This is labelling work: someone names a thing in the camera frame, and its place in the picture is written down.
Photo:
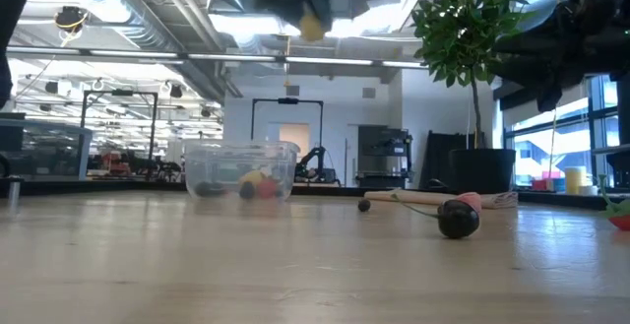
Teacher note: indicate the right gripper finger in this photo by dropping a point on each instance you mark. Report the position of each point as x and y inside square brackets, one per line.
[531, 45]
[529, 70]

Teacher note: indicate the yellow toy lemon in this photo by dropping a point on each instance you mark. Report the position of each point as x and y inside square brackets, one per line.
[311, 29]

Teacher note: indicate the pink toy fruit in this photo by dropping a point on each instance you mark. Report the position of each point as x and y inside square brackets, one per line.
[471, 199]

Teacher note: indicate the black cherry with stem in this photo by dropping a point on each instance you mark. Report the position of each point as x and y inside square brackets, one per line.
[458, 220]

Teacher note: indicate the yellow toy fruit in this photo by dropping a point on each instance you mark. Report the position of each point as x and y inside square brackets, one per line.
[253, 176]

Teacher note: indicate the small red toy strawberry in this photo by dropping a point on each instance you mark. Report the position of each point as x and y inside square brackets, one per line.
[268, 188]

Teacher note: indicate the small black toy berry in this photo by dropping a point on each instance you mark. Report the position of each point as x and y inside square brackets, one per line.
[364, 205]

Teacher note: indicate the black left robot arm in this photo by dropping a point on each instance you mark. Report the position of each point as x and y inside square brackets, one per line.
[12, 19]

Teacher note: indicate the clear plastic tupperware container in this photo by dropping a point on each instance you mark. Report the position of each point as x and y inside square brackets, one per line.
[221, 159]

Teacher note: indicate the pink box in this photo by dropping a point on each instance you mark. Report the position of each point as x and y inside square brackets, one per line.
[551, 174]

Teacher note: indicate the green plant in black pot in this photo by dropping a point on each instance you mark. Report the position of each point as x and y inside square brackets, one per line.
[480, 171]

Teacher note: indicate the red box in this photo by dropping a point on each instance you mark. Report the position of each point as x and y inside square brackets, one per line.
[540, 185]

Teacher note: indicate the yellow cylinder container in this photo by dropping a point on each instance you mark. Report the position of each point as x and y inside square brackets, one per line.
[576, 181]

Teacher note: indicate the black folding panel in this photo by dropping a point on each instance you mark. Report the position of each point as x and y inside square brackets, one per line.
[438, 161]

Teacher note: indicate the long ceiling light bar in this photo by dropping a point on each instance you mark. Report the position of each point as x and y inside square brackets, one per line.
[147, 53]

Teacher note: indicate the black equipment cabinet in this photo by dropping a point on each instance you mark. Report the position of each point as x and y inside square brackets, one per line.
[384, 147]

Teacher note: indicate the grey mesh office chair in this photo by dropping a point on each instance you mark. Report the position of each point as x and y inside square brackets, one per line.
[44, 149]

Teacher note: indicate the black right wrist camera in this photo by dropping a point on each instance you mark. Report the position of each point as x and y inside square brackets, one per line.
[548, 97]

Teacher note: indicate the black metal gantry frame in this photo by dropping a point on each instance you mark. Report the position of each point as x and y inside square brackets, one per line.
[121, 92]
[288, 101]

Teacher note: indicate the black aluminium table frame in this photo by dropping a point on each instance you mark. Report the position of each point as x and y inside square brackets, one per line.
[98, 187]

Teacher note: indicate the grey metal post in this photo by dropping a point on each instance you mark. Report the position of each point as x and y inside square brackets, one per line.
[14, 193]

